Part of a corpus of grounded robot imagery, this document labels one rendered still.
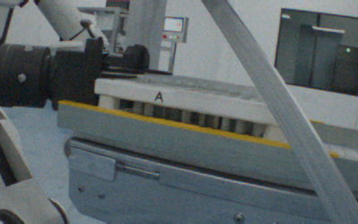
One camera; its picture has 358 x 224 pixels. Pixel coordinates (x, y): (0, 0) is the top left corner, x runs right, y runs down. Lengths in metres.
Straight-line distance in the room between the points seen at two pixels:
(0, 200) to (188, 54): 5.29
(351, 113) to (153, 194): 5.01
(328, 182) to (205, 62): 5.50
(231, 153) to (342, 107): 4.99
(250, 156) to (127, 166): 0.15
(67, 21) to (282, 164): 0.77
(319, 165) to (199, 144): 0.15
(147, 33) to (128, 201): 0.39
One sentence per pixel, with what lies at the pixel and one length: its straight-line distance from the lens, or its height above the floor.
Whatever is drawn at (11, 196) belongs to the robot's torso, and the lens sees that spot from 0.76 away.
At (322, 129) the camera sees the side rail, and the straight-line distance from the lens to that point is 0.63.
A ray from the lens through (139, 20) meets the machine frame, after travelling 0.73.
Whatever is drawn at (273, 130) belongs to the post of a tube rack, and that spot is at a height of 0.91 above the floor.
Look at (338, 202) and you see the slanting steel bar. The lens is 0.27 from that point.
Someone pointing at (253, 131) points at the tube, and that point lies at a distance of 0.42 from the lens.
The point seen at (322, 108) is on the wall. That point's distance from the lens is 5.34.
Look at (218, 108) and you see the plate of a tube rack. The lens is 0.38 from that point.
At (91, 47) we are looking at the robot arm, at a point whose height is 0.97.
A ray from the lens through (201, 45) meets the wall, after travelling 5.79.
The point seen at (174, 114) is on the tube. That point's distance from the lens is 0.44.
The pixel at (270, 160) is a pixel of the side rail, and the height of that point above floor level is 0.88.
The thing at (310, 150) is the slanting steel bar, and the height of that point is 0.91.
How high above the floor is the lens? 0.96
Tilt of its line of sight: 8 degrees down
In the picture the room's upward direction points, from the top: 7 degrees clockwise
